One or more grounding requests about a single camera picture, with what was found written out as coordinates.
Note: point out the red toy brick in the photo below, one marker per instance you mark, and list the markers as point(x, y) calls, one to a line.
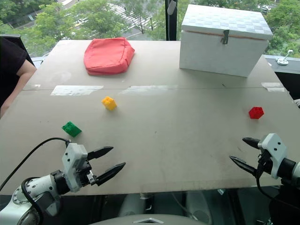
point(256, 112)

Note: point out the person in black shirt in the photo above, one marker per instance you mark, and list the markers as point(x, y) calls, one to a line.
point(11, 70)

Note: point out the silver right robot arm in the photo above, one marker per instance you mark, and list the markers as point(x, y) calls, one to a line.
point(291, 168)

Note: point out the yellow toy brick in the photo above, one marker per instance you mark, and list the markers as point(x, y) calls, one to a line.
point(109, 103)

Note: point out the silver robot body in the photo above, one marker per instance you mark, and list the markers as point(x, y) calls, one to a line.
point(150, 220)

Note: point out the green toy brick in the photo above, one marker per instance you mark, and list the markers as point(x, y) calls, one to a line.
point(71, 129)

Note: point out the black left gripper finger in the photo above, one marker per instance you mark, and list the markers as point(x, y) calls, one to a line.
point(99, 152)
point(110, 173)

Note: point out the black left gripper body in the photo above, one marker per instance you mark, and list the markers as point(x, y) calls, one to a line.
point(84, 173)

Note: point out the black window frame post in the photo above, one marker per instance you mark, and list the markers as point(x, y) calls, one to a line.
point(171, 21)

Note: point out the red fabric pouch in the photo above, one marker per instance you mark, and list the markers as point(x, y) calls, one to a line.
point(109, 56)

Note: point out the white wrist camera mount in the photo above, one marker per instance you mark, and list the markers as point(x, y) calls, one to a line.
point(73, 161)
point(274, 152)

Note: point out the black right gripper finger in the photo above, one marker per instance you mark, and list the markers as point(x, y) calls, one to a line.
point(243, 164)
point(251, 142)

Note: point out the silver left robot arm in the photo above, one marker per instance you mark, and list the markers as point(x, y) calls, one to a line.
point(35, 187)

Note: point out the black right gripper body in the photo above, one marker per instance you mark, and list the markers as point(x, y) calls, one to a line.
point(264, 161)

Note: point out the white lidded box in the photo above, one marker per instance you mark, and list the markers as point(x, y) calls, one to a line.
point(222, 42)

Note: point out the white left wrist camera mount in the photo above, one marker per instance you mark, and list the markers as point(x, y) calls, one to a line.
point(73, 161)

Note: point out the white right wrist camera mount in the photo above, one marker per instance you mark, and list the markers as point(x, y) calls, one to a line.
point(274, 152)

